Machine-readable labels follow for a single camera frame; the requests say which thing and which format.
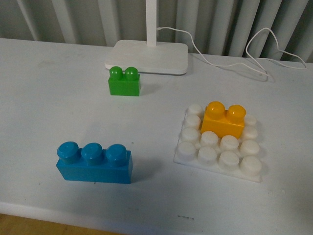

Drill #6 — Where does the yellow two-stud block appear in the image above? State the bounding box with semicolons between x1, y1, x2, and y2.
201;101;246;139

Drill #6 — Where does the green two-stud block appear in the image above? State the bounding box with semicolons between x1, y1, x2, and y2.
108;66;141;96

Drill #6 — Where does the blue three-stud block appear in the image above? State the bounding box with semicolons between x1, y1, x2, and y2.
56;141;133;184

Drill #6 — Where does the white studded base plate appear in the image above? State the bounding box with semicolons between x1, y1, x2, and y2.
174;104;262;182

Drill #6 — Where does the white lamp cable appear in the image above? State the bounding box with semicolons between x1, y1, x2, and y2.
156;26;307;81

